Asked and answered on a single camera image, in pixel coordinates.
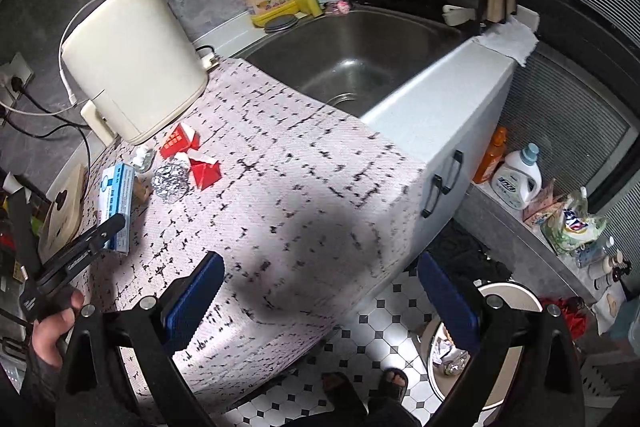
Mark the blue white small box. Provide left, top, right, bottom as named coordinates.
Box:
left=98, top=163, right=137, bottom=254

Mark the printed wrapper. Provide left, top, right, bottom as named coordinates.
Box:
left=432, top=339, right=472, bottom=376

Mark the person's left foot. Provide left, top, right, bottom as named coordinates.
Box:
left=319, top=371, right=362, bottom=414

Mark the silver foil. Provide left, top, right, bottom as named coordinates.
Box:
left=151, top=161, right=191, bottom=204

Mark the black shelf rack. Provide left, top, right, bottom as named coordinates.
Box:
left=0, top=167, right=43, bottom=308

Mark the patterned tablecloth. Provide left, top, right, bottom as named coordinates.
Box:
left=82, top=57, right=432, bottom=414

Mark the white countertop appliance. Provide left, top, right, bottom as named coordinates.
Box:
left=59, top=0, right=208, bottom=146

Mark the black socket cable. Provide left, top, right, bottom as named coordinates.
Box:
left=0, top=76, right=93, bottom=168

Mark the white paper towel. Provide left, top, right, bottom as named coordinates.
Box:
left=475, top=14, right=539, bottom=68

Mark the small dark cap bottle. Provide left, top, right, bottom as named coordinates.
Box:
left=575, top=237, right=632, bottom=284

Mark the black sink stopper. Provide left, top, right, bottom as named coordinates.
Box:
left=263, top=15, right=300, bottom=34

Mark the person's left forearm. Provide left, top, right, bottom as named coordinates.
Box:
left=0, top=347, right=68, bottom=427

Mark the white laundry detergent bottle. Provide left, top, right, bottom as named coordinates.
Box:
left=490, top=143, right=544, bottom=210

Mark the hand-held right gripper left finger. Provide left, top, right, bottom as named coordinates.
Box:
left=55, top=251, right=226, bottom=427

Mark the red carton piece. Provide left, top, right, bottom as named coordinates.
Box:
left=188, top=151, right=222, bottom=191
left=159, top=124, right=202, bottom=158

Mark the person's foot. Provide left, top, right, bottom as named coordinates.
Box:
left=319, top=371, right=362, bottom=414
left=369, top=367, right=410, bottom=404

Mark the pink packet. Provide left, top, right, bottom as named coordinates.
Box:
left=522, top=179, right=571, bottom=229

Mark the white round bin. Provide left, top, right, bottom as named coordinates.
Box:
left=419, top=282, right=545, bottom=427

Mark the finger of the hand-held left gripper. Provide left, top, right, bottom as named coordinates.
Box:
left=72, top=213, right=127, bottom=258

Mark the red plastic bag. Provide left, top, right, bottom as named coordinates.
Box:
left=541, top=296, right=589, bottom=342

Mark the person's right foot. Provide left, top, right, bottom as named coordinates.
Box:
left=369, top=367, right=410, bottom=404

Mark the orange bottle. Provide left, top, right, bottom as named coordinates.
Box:
left=472, top=127, right=509, bottom=186

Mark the light wooden cutting board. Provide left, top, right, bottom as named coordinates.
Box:
left=37, top=162, right=89, bottom=259

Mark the wall socket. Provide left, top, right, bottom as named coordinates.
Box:
left=0, top=52, right=37, bottom=98

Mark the white cabinet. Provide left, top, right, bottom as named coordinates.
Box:
left=362, top=39, right=517, bottom=248

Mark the white power cable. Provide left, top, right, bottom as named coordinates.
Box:
left=58, top=0, right=101, bottom=110

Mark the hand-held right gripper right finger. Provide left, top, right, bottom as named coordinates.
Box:
left=417, top=251, right=586, bottom=427

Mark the green white refill pouch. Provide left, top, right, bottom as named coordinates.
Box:
left=540, top=187, right=609, bottom=258

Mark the steel sink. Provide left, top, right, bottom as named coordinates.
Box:
left=239, top=4, right=465, bottom=118

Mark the person's left hand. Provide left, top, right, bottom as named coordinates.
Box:
left=31, top=288, right=86, bottom=369

